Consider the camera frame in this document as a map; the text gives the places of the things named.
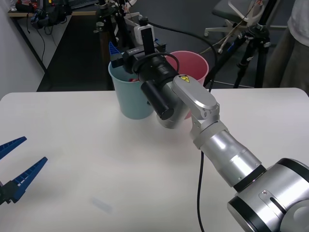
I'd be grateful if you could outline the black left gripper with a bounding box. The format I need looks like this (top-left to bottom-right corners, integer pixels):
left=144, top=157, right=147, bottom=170
left=0, top=136, right=48, bottom=206

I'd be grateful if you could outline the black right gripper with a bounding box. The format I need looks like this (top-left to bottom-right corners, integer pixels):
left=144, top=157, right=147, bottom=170
left=108, top=38, right=168, bottom=74

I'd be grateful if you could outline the white chair base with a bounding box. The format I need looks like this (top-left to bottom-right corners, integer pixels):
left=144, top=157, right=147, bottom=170
left=123, top=13, right=145, bottom=31

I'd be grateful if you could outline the pale blue plastic bin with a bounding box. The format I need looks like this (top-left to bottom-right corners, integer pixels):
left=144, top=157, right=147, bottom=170
left=107, top=60, right=155, bottom=120

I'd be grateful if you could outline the pink plastic bin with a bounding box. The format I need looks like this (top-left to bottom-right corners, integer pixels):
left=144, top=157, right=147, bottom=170
left=164, top=50, right=209, bottom=120

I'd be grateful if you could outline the black bag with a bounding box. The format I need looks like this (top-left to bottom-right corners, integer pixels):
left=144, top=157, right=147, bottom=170
left=30, top=4, right=73, bottom=29

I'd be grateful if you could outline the white office chair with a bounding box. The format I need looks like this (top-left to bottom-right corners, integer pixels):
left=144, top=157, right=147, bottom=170
left=204, top=0, right=268, bottom=54

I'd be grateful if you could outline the white desk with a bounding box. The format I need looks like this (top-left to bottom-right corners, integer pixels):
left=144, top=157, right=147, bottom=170
left=7, top=9, right=102, bottom=71

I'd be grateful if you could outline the person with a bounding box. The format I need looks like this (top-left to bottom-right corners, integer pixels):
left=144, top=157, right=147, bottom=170
left=262, top=0, right=309, bottom=89

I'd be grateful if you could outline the black camera tripod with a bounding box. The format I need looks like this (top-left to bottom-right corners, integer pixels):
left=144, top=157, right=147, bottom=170
left=204, top=0, right=281, bottom=89
left=93, top=0, right=136, bottom=55

